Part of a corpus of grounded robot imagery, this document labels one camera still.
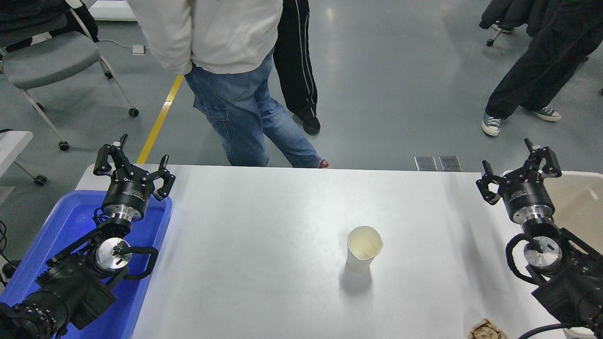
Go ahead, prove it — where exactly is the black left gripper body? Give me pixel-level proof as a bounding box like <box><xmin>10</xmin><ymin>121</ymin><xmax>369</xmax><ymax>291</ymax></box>
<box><xmin>101</xmin><ymin>171</ymin><xmax>157</xmax><ymax>213</ymax></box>

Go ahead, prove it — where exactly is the blue plastic tray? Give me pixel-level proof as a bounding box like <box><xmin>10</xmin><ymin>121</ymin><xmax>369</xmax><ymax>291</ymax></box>
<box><xmin>0</xmin><ymin>190</ymin><xmax>173</xmax><ymax>339</ymax></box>

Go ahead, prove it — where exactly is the large pale bin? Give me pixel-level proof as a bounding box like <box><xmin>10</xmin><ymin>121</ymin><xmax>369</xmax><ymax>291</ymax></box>
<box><xmin>502</xmin><ymin>170</ymin><xmax>603</xmax><ymax>339</ymax></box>

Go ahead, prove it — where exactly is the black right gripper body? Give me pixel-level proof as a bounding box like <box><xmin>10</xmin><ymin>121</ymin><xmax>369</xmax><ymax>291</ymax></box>
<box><xmin>499</xmin><ymin>177</ymin><xmax>555</xmax><ymax>218</ymax></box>

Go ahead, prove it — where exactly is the person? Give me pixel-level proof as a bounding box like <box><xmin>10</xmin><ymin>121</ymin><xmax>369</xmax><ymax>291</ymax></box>
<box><xmin>127</xmin><ymin>0</ymin><xmax>329</xmax><ymax>169</ymax></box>
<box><xmin>481</xmin><ymin>0</ymin><xmax>603</xmax><ymax>137</ymax></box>
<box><xmin>273</xmin><ymin>0</ymin><xmax>321</xmax><ymax>136</ymax></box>

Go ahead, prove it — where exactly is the flat white floor platform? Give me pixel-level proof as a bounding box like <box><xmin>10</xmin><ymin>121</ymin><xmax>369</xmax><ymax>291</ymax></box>
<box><xmin>89</xmin><ymin>0</ymin><xmax>137</xmax><ymax>22</ymax></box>

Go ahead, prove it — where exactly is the black floor cable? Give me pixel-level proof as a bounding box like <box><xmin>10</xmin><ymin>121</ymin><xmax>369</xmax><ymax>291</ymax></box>
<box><xmin>0</xmin><ymin>220</ymin><xmax>22</xmax><ymax>285</ymax></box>

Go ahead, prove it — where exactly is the white paper cup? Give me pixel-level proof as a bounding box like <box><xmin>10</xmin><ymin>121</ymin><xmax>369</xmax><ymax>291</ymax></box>
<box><xmin>347</xmin><ymin>226</ymin><xmax>383</xmax><ymax>272</ymax></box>

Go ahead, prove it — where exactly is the black jacket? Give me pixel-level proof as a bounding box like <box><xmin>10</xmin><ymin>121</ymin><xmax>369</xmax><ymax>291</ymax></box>
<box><xmin>0</xmin><ymin>0</ymin><xmax>99</xmax><ymax>52</ymax></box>

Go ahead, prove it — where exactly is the crumpled tan paper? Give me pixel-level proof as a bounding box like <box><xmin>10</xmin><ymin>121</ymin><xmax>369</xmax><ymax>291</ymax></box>
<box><xmin>467</xmin><ymin>318</ymin><xmax>508</xmax><ymax>339</ymax></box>

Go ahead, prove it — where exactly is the grey office chair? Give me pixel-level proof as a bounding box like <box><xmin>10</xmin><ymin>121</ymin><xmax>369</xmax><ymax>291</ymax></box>
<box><xmin>0</xmin><ymin>0</ymin><xmax>139</xmax><ymax>151</ymax></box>

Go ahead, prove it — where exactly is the small white side table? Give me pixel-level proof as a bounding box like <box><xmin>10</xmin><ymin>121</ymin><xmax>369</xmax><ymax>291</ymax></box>
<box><xmin>0</xmin><ymin>131</ymin><xmax>48</xmax><ymax>186</ymax></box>

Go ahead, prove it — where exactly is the chair with dark coats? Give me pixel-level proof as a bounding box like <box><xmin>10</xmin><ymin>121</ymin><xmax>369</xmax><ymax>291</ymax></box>
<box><xmin>479</xmin><ymin>0</ymin><xmax>556</xmax><ymax>47</ymax></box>

